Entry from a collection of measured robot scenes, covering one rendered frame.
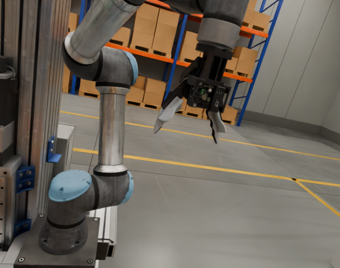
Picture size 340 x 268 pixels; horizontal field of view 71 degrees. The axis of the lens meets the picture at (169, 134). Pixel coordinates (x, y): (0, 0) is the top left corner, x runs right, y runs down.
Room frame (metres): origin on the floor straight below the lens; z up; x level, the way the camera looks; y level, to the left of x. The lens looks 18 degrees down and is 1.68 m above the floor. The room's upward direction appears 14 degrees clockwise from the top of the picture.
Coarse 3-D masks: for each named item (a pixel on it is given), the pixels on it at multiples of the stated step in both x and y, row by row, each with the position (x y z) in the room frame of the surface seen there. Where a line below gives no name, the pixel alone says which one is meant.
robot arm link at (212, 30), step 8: (208, 24) 0.47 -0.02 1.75; (216, 24) 0.46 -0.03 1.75; (224, 24) 0.46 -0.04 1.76; (232, 24) 0.46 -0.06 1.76; (200, 32) 0.48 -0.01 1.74; (208, 32) 0.47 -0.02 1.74; (216, 32) 0.46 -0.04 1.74; (224, 32) 0.46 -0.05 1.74; (232, 32) 0.47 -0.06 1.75; (200, 40) 0.48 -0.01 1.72; (208, 40) 0.46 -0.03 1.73; (216, 40) 0.46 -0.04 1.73; (224, 40) 0.46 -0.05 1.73; (232, 40) 0.47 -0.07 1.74; (224, 48) 0.47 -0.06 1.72; (232, 48) 0.48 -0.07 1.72
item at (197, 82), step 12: (204, 48) 0.47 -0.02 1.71; (216, 48) 0.44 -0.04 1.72; (204, 60) 0.49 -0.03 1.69; (216, 60) 0.47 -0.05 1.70; (204, 72) 0.46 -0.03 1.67; (216, 72) 0.45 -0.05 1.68; (192, 84) 0.46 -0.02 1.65; (204, 84) 0.45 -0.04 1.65; (216, 84) 0.45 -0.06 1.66; (192, 96) 0.44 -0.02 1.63; (204, 96) 0.46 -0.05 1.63; (216, 96) 0.45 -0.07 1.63; (228, 96) 0.46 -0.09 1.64; (204, 108) 0.47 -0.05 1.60; (216, 108) 0.46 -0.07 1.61
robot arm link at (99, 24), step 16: (96, 0) 0.54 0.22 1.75; (112, 0) 0.51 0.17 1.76; (128, 0) 0.50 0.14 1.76; (144, 0) 0.51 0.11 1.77; (160, 0) 0.52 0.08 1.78; (96, 16) 0.55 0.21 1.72; (112, 16) 0.53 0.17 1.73; (128, 16) 0.54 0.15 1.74; (80, 32) 0.60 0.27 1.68; (96, 32) 0.58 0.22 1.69; (112, 32) 0.58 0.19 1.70; (64, 48) 0.66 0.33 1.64; (80, 48) 0.63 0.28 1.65; (96, 48) 0.63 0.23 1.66; (80, 64) 0.67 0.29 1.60; (96, 64) 0.72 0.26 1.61
